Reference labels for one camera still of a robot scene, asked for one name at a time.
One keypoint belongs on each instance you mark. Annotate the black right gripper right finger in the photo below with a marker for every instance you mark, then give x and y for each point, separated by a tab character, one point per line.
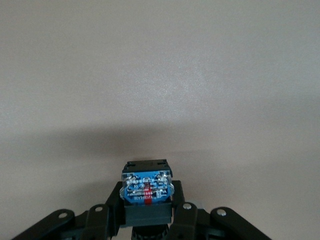
190	222

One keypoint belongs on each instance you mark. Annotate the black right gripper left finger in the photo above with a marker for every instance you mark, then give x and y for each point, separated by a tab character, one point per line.
100	222

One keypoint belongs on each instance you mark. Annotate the push button with blue block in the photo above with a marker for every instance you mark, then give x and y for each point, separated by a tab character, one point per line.
147	190

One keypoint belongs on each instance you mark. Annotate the brown table cover mat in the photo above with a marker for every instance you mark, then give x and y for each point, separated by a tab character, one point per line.
160	75

